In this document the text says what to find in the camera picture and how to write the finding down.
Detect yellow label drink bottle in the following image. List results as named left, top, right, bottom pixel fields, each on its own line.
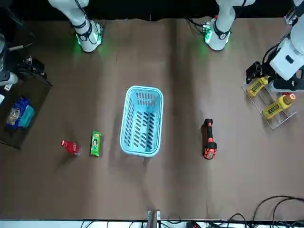
left=246, top=76, right=271, bottom=97
left=262, top=93, right=297, bottom=120

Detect aluminium profile post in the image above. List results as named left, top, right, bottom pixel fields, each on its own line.
left=146, top=209, right=161, bottom=228

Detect light blue plastic basket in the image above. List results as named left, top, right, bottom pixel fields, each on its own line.
left=119, top=85, right=164, bottom=158

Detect blue cookie packet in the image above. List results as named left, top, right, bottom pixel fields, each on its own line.
left=6, top=96, right=31, bottom=131

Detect green snack packet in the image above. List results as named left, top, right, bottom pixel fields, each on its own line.
left=89, top=130, right=103, bottom=157

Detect black wire basket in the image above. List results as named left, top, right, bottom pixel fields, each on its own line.
left=0, top=68, right=53, bottom=150

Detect black desk cable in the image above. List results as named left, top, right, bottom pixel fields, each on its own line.
left=251, top=195, right=304, bottom=226
left=272, top=197, right=304, bottom=225

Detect red cola bottle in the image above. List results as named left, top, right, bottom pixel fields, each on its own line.
left=60, top=139, right=83, bottom=157

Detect white desk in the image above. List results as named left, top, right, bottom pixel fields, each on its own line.
left=0, top=219, right=304, bottom=228

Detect teal snack packet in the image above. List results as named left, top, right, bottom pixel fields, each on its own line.
left=19, top=104, right=36, bottom=129

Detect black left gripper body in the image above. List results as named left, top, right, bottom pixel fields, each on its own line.
left=256, top=62, right=271, bottom=83

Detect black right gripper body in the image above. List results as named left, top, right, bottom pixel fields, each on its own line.
left=22, top=56, right=46, bottom=78

